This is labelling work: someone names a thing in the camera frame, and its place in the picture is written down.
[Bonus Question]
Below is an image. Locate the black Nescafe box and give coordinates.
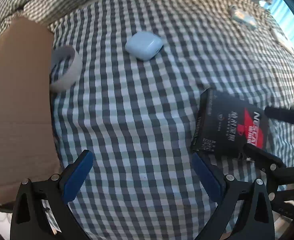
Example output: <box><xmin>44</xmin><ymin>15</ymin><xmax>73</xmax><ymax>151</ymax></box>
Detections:
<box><xmin>191</xmin><ymin>88</ymin><xmax>269</xmax><ymax>159</ymax></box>

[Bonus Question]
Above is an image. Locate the cardboard box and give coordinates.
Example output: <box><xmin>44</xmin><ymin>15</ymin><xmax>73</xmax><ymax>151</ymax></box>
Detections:
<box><xmin>0</xmin><ymin>17</ymin><xmax>61</xmax><ymax>213</ymax></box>

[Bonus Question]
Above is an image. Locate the small clear wrapper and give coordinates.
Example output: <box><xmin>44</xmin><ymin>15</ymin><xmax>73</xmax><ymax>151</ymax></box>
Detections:
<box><xmin>229</xmin><ymin>5</ymin><xmax>257</xmax><ymax>30</ymax></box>

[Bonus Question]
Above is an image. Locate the white tape roll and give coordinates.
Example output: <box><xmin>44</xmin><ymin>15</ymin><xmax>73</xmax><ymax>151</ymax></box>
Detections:
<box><xmin>49</xmin><ymin>46</ymin><xmax>82</xmax><ymax>93</ymax></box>

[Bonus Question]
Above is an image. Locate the gingham bed sheet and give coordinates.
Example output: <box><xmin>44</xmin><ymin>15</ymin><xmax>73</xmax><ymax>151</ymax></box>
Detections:
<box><xmin>51</xmin><ymin>0</ymin><xmax>294</xmax><ymax>239</ymax></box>

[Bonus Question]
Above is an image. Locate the light blue earbuds case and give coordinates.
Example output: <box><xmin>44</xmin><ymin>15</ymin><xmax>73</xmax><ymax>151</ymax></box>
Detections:
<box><xmin>125</xmin><ymin>31</ymin><xmax>163</xmax><ymax>61</ymax></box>

